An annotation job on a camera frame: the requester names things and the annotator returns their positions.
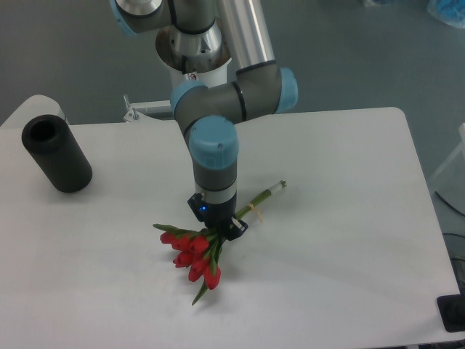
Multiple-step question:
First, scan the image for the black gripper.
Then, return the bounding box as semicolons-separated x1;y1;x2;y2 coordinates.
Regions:
187;193;248;241

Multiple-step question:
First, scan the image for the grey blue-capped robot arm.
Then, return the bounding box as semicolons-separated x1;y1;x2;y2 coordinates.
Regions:
110;1;299;241

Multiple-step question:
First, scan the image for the red tulip bouquet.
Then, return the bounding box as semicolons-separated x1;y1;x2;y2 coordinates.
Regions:
153;180;287;305

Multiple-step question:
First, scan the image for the black device at table edge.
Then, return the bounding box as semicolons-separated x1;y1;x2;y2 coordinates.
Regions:
437;294;464;333

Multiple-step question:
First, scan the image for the black cylindrical vase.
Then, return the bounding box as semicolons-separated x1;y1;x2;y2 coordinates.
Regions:
21;114;92;193

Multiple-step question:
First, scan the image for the blue plastic bag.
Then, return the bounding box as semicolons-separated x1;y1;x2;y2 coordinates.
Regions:
426;0;464;29

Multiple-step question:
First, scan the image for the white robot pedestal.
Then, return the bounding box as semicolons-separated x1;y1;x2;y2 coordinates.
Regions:
122;25;233;123

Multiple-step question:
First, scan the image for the black cable on floor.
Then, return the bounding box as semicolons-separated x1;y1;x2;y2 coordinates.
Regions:
434;190;465;214

